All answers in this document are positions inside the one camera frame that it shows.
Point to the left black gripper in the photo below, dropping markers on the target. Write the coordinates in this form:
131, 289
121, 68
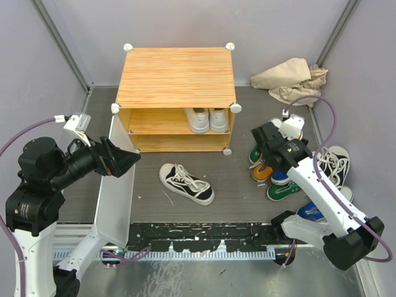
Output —
111, 158

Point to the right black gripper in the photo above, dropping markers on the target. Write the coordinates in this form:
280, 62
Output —
287, 140

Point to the black white sneaker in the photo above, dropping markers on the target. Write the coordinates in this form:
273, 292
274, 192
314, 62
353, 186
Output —
178, 180
335, 163

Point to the white cabinet door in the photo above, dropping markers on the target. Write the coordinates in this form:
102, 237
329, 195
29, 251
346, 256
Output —
113, 213

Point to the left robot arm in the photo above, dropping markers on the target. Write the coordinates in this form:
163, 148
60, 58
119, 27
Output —
32, 210

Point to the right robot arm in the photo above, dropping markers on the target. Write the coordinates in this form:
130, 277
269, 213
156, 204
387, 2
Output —
348, 235

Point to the wooden shoe cabinet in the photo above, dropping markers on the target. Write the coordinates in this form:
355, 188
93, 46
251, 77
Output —
158, 83

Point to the blue sneaker upper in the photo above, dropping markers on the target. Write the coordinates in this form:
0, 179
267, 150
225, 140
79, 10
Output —
279, 178

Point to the blue sneaker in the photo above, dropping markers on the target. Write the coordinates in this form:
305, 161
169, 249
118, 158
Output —
312, 213
279, 178

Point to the green sneaker upper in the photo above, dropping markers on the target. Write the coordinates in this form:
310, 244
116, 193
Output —
254, 156

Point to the green sneaker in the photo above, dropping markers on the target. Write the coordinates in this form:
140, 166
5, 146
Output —
254, 156
276, 193

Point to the orange sneaker lower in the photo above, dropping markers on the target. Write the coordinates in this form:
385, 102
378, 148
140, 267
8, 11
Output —
261, 172

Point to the green sneaker lower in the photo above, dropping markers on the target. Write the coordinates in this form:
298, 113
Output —
276, 193

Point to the blue sneaker lower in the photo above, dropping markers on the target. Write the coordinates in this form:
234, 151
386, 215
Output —
312, 213

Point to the beige cloth bag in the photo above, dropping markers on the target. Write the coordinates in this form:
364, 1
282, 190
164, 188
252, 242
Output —
292, 79

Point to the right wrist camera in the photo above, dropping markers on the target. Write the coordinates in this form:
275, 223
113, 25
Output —
291, 126

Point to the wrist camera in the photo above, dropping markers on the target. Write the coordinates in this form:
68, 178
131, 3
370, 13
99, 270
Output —
291, 126
76, 126

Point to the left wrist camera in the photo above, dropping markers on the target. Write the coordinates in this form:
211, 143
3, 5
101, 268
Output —
76, 126

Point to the white cable tray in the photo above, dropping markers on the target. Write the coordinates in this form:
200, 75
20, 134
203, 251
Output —
220, 254

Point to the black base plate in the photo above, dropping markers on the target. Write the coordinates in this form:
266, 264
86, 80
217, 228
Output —
200, 237

